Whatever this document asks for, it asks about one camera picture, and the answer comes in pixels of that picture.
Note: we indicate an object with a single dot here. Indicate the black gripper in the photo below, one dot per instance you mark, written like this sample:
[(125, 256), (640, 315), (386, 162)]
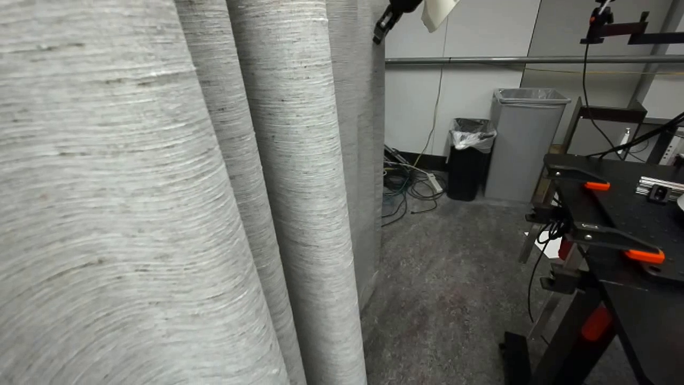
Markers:
[(404, 5)]

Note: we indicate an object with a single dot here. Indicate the grey woven curtain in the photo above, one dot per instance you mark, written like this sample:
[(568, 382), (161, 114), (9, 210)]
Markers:
[(143, 214)]

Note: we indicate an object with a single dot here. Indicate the white trash bag liner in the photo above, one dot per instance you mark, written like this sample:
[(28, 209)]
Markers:
[(473, 137)]

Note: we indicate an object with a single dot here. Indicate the white power strip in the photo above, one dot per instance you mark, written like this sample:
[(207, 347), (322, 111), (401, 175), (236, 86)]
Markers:
[(435, 182)]

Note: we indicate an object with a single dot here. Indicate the small black trash can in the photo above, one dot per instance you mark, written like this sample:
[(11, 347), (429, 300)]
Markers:
[(464, 175)]

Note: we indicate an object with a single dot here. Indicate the grey rectangular trash bin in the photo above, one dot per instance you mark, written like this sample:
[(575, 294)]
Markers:
[(525, 151)]

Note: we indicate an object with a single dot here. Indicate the white paper sheet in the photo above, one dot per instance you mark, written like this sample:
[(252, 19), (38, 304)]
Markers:
[(549, 247)]

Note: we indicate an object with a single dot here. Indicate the white device on table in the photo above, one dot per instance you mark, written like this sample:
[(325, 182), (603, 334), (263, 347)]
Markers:
[(659, 188)]

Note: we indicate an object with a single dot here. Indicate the black work table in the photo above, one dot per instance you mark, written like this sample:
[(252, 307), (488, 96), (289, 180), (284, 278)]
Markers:
[(643, 221)]

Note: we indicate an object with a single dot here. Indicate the grey horizontal metal rail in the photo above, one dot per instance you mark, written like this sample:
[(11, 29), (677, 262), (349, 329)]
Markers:
[(500, 62)]

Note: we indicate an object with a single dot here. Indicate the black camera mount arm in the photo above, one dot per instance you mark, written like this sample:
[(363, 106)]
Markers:
[(620, 29)]

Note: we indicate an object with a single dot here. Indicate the black metal frame stand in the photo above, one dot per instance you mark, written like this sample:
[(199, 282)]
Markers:
[(613, 112)]

